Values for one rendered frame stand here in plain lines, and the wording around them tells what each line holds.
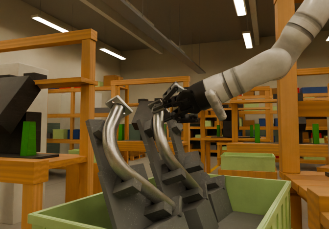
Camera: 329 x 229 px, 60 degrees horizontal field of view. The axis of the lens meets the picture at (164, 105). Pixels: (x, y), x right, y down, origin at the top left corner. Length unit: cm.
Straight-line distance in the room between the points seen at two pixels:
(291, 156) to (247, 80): 105
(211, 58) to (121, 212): 1148
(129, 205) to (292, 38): 52
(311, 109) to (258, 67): 115
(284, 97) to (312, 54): 1022
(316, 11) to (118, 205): 59
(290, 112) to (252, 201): 79
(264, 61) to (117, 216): 46
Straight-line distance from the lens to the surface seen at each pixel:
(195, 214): 75
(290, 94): 170
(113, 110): 65
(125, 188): 60
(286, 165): 170
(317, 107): 182
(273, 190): 100
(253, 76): 70
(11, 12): 888
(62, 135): 702
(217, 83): 70
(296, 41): 72
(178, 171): 72
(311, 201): 121
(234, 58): 1186
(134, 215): 66
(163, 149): 71
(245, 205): 103
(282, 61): 69
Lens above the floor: 113
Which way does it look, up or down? 4 degrees up
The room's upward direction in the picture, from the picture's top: straight up
